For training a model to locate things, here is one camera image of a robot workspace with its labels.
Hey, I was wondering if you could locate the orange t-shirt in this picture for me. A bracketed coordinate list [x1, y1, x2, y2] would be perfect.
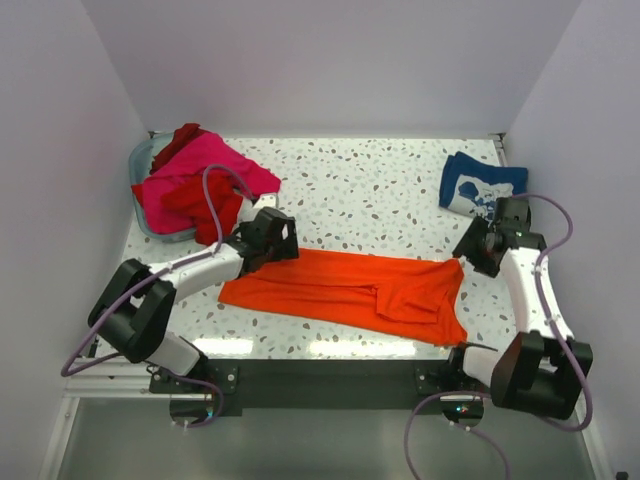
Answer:
[219, 249, 467, 346]

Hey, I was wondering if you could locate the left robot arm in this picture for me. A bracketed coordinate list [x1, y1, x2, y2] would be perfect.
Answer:
[88, 207, 299, 392]

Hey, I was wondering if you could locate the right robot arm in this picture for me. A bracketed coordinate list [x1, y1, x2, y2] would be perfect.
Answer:
[445, 194, 593, 429]

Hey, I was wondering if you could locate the folded blue printed t-shirt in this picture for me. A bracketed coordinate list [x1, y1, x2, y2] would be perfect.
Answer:
[438, 152, 529, 221]

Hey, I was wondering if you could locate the pink t-shirt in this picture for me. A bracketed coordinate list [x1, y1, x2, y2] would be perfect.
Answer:
[140, 133, 282, 236]

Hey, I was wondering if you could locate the dark red t-shirt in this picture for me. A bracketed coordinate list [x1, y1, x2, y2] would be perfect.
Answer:
[150, 123, 206, 174]

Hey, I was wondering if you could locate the light blue plastic basket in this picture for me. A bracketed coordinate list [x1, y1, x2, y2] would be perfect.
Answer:
[128, 133, 195, 244]

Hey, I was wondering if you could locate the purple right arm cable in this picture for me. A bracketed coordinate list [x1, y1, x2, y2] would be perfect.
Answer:
[402, 193, 595, 480]

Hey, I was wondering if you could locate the aluminium rail frame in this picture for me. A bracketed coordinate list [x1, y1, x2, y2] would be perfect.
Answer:
[63, 358, 151, 399]

